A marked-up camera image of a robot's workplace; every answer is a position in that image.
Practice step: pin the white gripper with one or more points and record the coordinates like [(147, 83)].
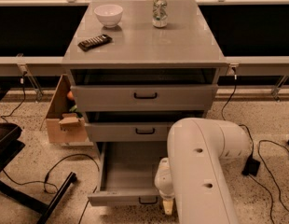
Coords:
[(165, 190)]

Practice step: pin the grey bottom drawer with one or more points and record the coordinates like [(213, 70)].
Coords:
[(127, 173)]

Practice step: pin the grey drawer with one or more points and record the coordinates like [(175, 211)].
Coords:
[(128, 131), (144, 97), (127, 173)]

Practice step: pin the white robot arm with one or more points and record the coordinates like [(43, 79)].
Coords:
[(190, 179)]

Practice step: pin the grey middle drawer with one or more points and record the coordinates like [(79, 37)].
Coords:
[(128, 131)]

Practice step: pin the grey top drawer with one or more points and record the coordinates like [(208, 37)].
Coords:
[(144, 97)]

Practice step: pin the grey drawer cabinet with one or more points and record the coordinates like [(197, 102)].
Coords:
[(183, 52)]

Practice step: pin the black power adapter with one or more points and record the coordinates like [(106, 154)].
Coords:
[(251, 166)]

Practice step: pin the cardboard box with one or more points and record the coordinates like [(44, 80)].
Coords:
[(64, 126)]

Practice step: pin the orange ball in box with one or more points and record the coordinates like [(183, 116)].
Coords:
[(70, 96)]

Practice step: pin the black chair base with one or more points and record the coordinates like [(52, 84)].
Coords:
[(39, 169)]

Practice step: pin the black snack bar packet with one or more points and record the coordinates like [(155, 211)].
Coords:
[(94, 42)]

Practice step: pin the crushed soda can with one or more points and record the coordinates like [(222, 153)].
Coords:
[(159, 17)]

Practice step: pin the white bowl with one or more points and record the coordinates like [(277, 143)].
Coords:
[(109, 15)]

